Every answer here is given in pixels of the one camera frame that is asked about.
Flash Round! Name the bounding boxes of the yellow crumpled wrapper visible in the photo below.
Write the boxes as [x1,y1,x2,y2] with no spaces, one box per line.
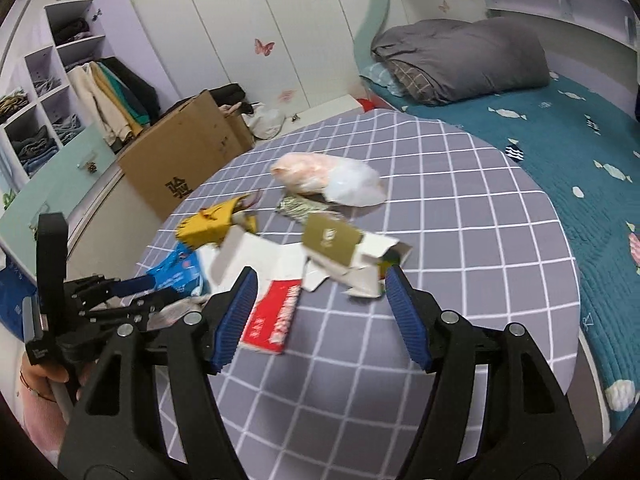
[175,194,261,249]

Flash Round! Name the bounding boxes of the folded jeans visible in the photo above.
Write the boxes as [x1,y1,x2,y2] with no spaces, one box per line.
[52,112,86,137]

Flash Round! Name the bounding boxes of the turquoise drawer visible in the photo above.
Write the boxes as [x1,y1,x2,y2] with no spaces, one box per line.
[27,122,119,211]
[0,175,66,261]

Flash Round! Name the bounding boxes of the blue snack wrapper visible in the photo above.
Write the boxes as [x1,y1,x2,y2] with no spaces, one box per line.
[146,246,213,328]

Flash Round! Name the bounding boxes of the beige hanging jacket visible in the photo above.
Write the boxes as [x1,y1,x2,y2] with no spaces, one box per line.
[67,62,123,148]

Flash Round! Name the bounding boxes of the blue tissue packet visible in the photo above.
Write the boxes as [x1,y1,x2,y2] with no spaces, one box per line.
[0,260,38,341]

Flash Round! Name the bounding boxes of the pile of olive clothes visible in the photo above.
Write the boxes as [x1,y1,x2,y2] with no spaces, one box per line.
[0,87,31,123]

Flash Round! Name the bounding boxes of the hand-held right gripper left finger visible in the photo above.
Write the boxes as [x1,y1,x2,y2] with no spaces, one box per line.
[56,265,259,480]

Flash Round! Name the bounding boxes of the torn white carton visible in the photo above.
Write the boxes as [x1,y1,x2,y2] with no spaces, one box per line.
[300,234,414,302]

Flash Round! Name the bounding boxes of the turquoise bunk bed frame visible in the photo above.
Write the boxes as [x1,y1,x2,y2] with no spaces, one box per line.
[352,0,392,86]

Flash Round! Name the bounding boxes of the yellow hanging garment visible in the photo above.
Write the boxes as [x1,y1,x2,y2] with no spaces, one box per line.
[95,62,143,136]

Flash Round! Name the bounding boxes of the large cardboard box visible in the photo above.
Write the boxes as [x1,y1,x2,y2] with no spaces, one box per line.
[117,89,256,221]

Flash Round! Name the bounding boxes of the grey duvet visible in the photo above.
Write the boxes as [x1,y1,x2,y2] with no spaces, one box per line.
[371,17,551,106]

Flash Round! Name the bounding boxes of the white wardrobe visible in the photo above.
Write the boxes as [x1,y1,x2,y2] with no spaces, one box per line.
[125,0,396,111]

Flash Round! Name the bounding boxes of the folded black clothes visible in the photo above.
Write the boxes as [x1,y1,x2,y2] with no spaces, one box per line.
[52,17,93,46]

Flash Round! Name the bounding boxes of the green hanging garment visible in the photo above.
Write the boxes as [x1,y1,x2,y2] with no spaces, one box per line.
[102,62,151,128]

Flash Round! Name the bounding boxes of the purple shelf unit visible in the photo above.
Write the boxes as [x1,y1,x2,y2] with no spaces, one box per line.
[0,0,166,196]

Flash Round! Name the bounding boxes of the person's left hand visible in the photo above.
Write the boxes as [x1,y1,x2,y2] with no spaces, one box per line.
[20,355,96,403]

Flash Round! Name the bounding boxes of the blue checked pillow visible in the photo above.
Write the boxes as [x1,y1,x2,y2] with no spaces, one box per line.
[361,62,408,97]

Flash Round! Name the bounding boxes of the white low cabinet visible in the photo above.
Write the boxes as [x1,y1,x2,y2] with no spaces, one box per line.
[30,165,166,286]

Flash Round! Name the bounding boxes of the person's left forearm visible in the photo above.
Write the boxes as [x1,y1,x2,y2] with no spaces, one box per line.
[15,385,69,453]

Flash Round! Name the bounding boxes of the red packet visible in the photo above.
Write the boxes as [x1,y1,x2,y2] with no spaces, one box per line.
[240,280,301,356]

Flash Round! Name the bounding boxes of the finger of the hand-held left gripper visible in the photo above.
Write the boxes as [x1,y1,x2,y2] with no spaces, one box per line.
[82,301,174,334]
[67,272,178,307]

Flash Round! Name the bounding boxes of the grey checked tablecloth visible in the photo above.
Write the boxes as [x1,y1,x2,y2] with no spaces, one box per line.
[132,107,583,480]

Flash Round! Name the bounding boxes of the folded dark clothes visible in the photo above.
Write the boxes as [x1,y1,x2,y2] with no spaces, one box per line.
[12,127,61,173]

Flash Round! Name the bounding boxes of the white plastic bag orange print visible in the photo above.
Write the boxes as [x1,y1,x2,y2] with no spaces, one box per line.
[270,152,387,208]

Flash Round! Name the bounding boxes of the teal patterned bed sheet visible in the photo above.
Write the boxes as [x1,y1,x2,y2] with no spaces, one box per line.
[361,72,640,413]

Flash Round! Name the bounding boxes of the crumpled white plastic bag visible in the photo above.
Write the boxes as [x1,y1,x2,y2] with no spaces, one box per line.
[242,105,287,140]

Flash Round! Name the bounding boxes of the gold small box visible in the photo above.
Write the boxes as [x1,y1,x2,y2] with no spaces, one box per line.
[301,212,365,266]

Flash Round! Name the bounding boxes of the black hanging coat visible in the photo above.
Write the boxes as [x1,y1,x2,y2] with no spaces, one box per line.
[102,57,161,116]

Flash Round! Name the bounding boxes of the black clothes pile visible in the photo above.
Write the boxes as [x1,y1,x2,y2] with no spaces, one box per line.
[207,85,247,111]

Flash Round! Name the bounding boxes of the purple wall shelf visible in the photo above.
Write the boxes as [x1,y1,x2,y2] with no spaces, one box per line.
[477,0,638,53]

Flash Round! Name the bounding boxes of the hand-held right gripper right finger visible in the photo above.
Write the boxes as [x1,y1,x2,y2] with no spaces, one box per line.
[384,264,590,480]

